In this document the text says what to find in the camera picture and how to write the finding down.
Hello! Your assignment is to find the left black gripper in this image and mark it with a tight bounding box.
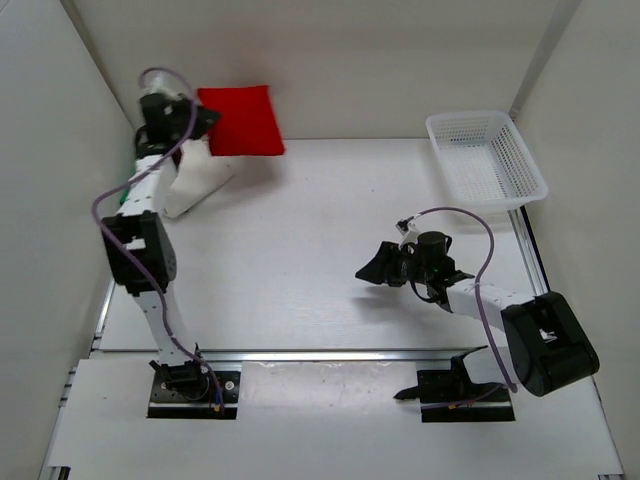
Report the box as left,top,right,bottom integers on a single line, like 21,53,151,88
170,93,223,142

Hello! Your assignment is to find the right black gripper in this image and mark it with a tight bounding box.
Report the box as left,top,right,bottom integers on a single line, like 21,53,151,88
358,242,433,288

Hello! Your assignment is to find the red cloth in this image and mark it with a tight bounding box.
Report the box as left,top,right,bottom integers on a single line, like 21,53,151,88
197,85,285,157

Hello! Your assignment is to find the white t shirt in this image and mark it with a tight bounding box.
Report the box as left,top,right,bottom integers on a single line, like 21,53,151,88
163,140,236,219

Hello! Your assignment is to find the green t shirt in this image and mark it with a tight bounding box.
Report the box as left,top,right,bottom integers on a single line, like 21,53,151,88
118,165,138,206

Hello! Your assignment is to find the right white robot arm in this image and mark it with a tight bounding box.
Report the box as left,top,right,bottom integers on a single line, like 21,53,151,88
355,231,600,397

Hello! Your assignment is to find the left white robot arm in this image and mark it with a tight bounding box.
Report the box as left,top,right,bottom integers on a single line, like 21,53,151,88
96,92,224,408

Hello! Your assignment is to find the white plastic basket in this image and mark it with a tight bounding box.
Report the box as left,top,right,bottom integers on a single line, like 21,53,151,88
425,110,548,213

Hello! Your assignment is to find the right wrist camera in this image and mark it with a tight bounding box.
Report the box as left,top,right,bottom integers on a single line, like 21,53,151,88
396,219,421,245

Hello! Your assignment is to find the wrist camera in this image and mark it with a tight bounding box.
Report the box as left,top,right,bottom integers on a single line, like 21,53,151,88
396,219,421,245
138,71,180,99

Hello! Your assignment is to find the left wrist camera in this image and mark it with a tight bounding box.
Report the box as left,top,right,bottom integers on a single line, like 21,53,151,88
138,71,180,99

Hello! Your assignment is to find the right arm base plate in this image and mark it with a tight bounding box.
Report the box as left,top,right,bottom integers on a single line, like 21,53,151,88
417,369,515,423

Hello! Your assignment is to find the aluminium left rail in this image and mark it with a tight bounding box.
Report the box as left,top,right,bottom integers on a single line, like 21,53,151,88
90,279,116,352

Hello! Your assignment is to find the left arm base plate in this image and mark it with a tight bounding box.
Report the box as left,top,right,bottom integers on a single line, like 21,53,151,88
147,361,241,420

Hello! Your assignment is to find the aluminium front rail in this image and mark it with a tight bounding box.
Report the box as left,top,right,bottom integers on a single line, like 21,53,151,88
99,349,476,364

